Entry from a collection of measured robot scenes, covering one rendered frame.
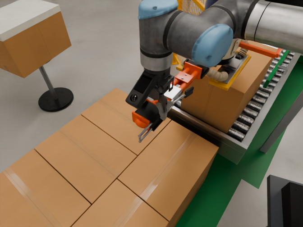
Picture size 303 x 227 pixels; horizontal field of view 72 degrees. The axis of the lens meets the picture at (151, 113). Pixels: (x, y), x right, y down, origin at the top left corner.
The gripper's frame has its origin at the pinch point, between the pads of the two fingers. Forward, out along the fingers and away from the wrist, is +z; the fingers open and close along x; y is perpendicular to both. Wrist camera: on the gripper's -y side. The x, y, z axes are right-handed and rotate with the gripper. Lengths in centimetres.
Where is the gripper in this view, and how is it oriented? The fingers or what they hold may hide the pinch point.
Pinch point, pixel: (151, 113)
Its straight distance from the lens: 73.8
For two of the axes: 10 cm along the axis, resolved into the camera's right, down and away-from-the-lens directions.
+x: -7.9, -4.6, 4.0
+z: 0.0, 6.6, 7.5
